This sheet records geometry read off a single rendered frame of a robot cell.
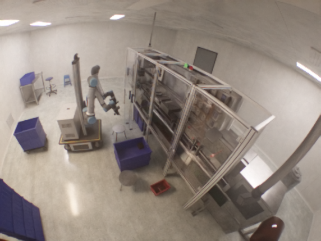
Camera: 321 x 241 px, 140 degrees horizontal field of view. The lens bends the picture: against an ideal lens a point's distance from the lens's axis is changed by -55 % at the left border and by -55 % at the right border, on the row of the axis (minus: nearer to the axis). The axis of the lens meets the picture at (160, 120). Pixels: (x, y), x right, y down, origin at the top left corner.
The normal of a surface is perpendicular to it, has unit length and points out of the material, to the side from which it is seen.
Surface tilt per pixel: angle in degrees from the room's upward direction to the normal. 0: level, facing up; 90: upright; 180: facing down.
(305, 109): 90
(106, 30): 90
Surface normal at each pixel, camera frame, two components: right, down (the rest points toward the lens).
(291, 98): -0.87, 0.16
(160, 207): 0.17, -0.79
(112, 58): 0.46, 0.59
